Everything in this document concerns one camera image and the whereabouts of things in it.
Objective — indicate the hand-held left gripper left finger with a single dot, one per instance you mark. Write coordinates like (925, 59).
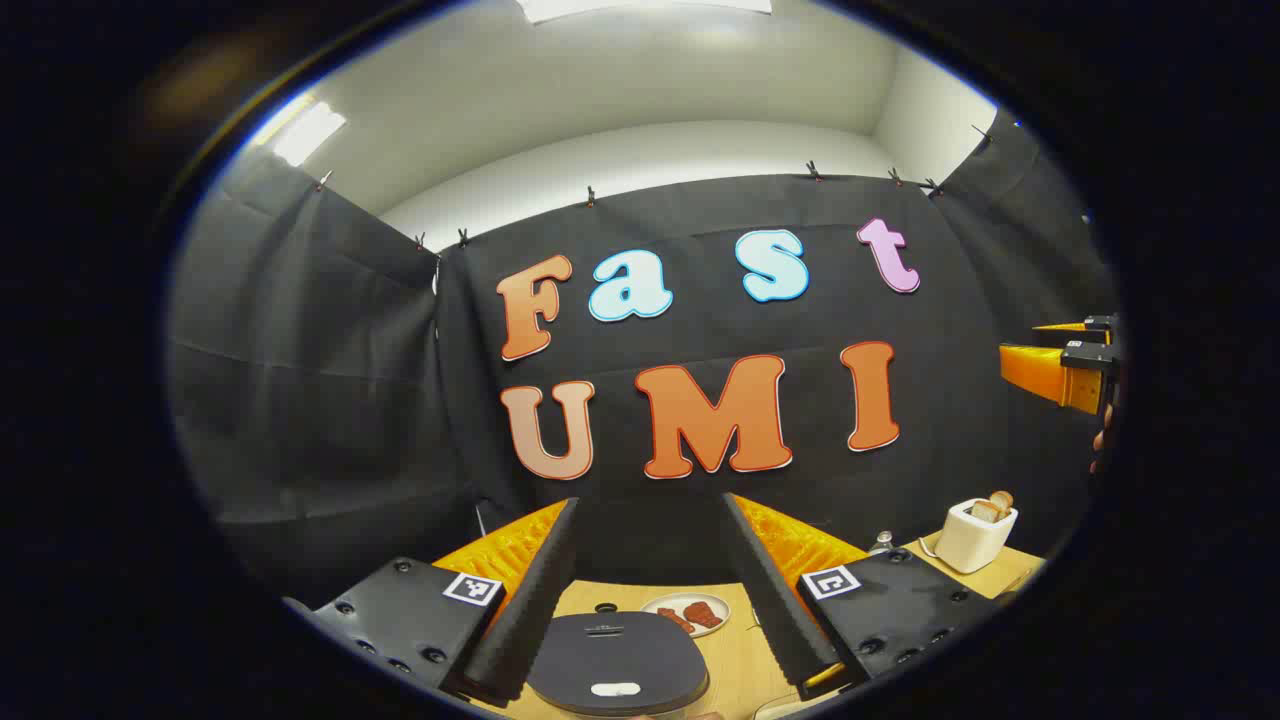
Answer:
(535, 610)

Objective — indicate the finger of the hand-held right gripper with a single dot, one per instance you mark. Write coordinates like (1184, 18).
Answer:
(1100, 325)
(1040, 375)

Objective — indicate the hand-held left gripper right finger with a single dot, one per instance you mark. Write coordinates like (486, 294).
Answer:
(775, 610)

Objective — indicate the black rice cooker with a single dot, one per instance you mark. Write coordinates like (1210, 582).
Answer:
(617, 660)

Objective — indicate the red meat piece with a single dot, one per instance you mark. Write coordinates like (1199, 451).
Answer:
(675, 619)
(704, 613)

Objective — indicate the round white plate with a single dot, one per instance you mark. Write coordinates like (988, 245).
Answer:
(690, 605)

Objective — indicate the green label bottle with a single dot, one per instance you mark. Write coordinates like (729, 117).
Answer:
(882, 543)

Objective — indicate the toasted bread slice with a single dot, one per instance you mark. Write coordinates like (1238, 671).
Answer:
(985, 511)
(1002, 500)

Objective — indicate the white toaster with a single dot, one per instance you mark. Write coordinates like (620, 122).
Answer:
(972, 540)

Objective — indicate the row of black cloth clips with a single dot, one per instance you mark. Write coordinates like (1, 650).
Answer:
(813, 171)

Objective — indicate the black backdrop cloth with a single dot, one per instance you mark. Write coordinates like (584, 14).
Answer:
(330, 380)

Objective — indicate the ceiling light panel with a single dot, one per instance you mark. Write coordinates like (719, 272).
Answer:
(640, 8)
(308, 133)

